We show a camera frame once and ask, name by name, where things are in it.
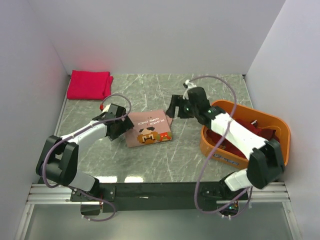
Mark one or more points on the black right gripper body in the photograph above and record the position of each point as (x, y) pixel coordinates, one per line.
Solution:
(186, 110)

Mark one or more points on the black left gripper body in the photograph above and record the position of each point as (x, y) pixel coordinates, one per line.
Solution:
(122, 127)

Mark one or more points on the pink t shirt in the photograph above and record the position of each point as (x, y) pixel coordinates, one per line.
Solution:
(149, 127)

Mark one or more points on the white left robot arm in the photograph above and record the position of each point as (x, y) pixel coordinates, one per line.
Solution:
(58, 161)

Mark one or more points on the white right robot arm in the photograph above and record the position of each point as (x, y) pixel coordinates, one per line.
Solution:
(258, 142)

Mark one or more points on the orange plastic bin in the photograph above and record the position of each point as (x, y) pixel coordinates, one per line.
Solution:
(264, 121)

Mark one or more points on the folded magenta t shirt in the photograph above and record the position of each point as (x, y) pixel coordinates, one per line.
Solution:
(88, 85)

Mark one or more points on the dark red t shirt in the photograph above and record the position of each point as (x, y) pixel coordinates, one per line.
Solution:
(252, 126)

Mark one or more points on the black base beam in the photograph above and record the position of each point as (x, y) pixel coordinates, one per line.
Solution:
(143, 196)

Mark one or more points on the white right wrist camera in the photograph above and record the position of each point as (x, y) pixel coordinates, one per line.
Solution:
(188, 85)

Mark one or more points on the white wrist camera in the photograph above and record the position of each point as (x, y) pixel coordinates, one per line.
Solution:
(188, 85)
(104, 107)

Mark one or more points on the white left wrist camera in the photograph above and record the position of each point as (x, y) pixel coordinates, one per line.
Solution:
(104, 107)

